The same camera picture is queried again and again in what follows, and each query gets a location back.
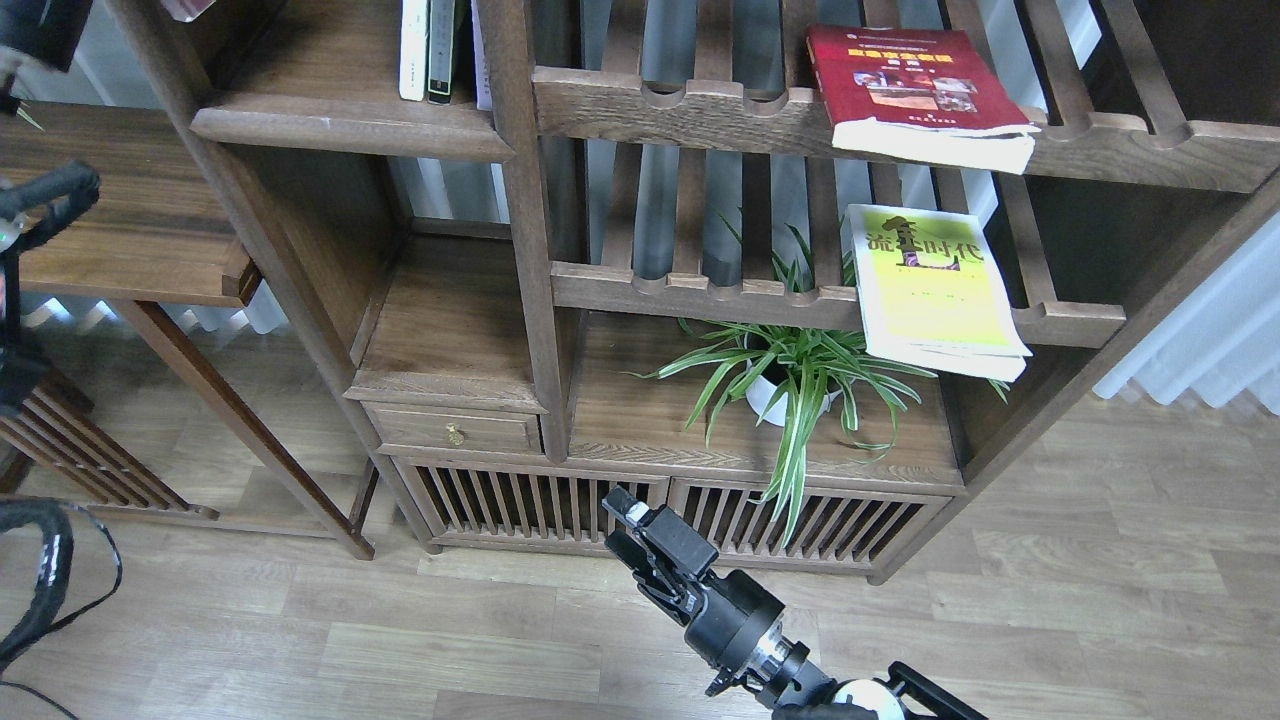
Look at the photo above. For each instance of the maroon book white characters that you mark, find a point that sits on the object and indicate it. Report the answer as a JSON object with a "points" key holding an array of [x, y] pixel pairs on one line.
{"points": [[187, 11]]}

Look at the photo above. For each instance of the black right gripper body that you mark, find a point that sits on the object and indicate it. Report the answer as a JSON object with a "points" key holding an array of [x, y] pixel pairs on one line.
{"points": [[732, 622]]}

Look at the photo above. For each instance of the yellow green book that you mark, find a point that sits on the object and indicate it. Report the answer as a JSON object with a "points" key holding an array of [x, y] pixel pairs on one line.
{"points": [[931, 294]]}

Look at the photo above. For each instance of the white curtain right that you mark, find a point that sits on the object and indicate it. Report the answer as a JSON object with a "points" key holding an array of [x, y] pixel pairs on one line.
{"points": [[1220, 345]]}

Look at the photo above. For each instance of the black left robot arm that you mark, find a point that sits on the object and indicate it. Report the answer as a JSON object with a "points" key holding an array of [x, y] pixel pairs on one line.
{"points": [[45, 33]]}

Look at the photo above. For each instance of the white plant pot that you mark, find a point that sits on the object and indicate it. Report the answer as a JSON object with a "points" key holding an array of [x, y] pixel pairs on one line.
{"points": [[786, 396]]}

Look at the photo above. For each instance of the dark wooden bookshelf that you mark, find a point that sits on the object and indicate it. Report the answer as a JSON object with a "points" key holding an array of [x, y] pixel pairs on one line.
{"points": [[483, 290]]}

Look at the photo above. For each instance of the pale upright book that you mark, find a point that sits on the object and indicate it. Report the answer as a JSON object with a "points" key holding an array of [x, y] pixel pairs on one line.
{"points": [[483, 86]]}

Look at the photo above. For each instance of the spider plant green leaves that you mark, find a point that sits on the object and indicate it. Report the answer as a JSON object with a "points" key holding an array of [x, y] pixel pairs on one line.
{"points": [[873, 392]]}

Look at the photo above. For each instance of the wooden side table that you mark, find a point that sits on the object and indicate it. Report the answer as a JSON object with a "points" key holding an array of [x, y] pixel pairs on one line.
{"points": [[158, 236]]}

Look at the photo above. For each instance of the white upright book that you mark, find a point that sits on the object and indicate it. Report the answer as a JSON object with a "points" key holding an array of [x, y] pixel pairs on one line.
{"points": [[413, 49]]}

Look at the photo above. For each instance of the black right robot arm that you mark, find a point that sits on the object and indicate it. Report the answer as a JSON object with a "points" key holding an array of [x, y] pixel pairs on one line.
{"points": [[798, 688]]}

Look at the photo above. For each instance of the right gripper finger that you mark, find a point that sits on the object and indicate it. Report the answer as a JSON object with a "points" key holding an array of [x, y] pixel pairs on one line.
{"points": [[631, 553], [627, 508]]}

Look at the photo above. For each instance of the red book on shelf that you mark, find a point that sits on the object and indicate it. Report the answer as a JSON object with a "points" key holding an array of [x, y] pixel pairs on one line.
{"points": [[922, 95]]}

